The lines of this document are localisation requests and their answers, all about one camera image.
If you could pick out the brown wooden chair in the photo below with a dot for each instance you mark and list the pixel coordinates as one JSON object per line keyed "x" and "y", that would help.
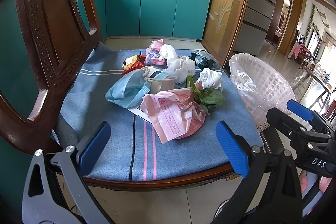
{"x": 44, "y": 16}

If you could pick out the white plastic basket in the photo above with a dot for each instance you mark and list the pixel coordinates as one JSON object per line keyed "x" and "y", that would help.
{"x": 262, "y": 98}

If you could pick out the white paper sheet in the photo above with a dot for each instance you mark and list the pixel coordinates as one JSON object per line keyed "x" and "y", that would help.
{"x": 136, "y": 111}

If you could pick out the blue face mask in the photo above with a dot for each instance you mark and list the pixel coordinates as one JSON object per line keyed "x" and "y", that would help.
{"x": 126, "y": 90}

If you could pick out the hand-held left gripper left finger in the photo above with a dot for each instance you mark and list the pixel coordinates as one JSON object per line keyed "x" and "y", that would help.
{"x": 94, "y": 145}

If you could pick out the wooden doorway frame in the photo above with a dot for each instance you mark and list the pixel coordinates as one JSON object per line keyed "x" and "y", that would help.
{"x": 270, "y": 24}

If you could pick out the white tissue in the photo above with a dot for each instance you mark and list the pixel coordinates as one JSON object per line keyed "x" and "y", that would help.
{"x": 210, "y": 77}

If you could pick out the pink purple wrapper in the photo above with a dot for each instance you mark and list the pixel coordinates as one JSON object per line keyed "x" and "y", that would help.
{"x": 153, "y": 56}

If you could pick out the pink plastic bag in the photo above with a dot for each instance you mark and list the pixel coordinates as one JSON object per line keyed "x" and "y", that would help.
{"x": 168, "y": 116}

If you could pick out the blue striped seat cushion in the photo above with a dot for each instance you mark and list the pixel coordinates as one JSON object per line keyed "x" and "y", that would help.
{"x": 110, "y": 113}

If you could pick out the green garland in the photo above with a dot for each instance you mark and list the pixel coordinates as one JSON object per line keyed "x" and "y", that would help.
{"x": 310, "y": 22}

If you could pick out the green leafy vegetable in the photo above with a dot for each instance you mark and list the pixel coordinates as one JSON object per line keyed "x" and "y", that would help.
{"x": 210, "y": 99}

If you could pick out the red gold snack wrapper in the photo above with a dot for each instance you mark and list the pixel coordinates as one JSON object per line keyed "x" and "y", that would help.
{"x": 132, "y": 62}

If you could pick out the white face mask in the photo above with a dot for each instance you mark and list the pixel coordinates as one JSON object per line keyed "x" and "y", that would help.
{"x": 160, "y": 74}

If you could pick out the pink cloth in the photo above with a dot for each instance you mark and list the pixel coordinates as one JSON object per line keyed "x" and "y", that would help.
{"x": 296, "y": 52}

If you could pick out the grey refrigerator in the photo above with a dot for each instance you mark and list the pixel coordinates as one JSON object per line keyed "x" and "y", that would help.
{"x": 257, "y": 3}

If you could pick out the teal kitchen cabinets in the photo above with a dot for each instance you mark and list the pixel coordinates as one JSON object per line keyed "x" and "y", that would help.
{"x": 157, "y": 8}

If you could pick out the person's right hand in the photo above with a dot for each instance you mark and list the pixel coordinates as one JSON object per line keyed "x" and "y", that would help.
{"x": 304, "y": 183}

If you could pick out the dining table with chairs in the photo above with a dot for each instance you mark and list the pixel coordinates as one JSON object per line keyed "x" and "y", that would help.
{"x": 315, "y": 71}

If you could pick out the dark plastic bag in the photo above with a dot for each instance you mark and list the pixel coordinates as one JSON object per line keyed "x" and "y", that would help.
{"x": 202, "y": 60}

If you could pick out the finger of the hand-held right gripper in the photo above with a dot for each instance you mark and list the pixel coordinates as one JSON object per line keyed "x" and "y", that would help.
{"x": 299, "y": 108}
{"x": 282, "y": 121}

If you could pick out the clear plastic liner bag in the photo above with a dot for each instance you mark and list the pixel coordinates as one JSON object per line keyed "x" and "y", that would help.
{"x": 244, "y": 74}

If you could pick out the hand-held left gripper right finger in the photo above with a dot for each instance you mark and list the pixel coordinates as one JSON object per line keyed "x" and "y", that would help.
{"x": 232, "y": 148}

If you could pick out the wooden glass door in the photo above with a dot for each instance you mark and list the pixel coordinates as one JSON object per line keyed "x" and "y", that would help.
{"x": 228, "y": 16}

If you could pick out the black stool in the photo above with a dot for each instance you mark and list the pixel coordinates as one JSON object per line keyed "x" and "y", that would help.
{"x": 273, "y": 140}

